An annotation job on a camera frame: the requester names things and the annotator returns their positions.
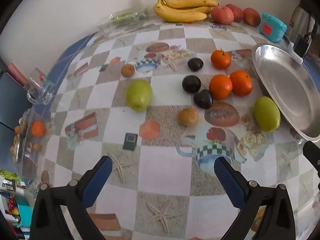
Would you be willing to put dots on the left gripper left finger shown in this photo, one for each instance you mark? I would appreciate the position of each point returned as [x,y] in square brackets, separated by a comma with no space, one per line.
[48,221]

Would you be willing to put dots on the steel thermos kettle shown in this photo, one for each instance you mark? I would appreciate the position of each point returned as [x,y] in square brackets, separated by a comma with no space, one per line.
[302,23]

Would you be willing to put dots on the front pink apple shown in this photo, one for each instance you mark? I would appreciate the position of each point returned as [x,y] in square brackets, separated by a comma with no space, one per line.
[222,15]

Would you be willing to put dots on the teal toy box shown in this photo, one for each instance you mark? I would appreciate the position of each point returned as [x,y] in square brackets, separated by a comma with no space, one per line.
[272,27]

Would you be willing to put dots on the orange tangerine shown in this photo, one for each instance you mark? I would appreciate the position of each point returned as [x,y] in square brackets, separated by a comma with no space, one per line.
[242,83]
[220,59]
[220,86]

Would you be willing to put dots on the large steel plate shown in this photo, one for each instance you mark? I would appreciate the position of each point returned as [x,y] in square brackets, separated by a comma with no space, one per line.
[290,86]

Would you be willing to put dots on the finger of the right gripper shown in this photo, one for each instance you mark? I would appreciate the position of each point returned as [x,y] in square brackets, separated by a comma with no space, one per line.
[312,153]

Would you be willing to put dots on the black power adapter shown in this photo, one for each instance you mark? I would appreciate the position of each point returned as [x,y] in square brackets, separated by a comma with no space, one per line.
[301,45]

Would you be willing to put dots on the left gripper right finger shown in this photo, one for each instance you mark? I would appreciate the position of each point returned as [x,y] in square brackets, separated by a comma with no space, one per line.
[277,221]

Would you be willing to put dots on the yellow banana bunch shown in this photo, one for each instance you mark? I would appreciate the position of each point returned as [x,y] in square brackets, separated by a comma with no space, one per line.
[184,11]

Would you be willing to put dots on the green guava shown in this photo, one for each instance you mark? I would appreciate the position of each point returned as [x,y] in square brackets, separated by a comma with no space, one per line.
[266,114]
[138,95]

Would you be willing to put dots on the red apple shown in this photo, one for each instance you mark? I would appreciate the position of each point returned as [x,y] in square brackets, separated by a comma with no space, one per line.
[251,17]
[237,12]

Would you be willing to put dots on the dark plum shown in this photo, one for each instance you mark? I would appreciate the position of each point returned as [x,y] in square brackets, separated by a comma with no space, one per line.
[203,99]
[191,84]
[195,64]

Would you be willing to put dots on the clear bag green fruit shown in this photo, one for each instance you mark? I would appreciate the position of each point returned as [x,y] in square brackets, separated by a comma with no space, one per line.
[124,18]

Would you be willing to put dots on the clear fruit container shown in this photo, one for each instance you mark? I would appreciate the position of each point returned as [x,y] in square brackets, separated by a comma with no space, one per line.
[32,132]

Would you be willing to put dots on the clear glass mug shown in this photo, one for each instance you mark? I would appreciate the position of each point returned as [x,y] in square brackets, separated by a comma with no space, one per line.
[41,90]

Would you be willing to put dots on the brown longan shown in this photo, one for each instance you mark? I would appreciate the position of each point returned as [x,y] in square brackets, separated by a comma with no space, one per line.
[188,116]
[128,70]

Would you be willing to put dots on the right red apple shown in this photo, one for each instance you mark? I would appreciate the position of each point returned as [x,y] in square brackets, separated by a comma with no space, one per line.
[251,17]

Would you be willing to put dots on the middle red apple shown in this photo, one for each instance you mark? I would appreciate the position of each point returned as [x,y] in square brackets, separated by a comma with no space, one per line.
[237,12]

